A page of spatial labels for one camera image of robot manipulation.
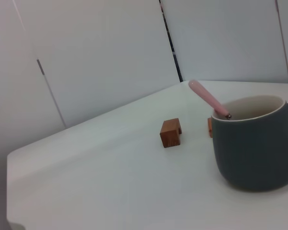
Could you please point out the grey ceramic cup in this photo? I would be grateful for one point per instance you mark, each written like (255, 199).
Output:
(252, 153)

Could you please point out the dark brown wooden rest block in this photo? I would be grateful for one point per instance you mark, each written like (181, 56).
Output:
(170, 134)

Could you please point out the flat orange wooden rest block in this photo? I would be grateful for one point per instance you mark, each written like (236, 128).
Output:
(209, 127)

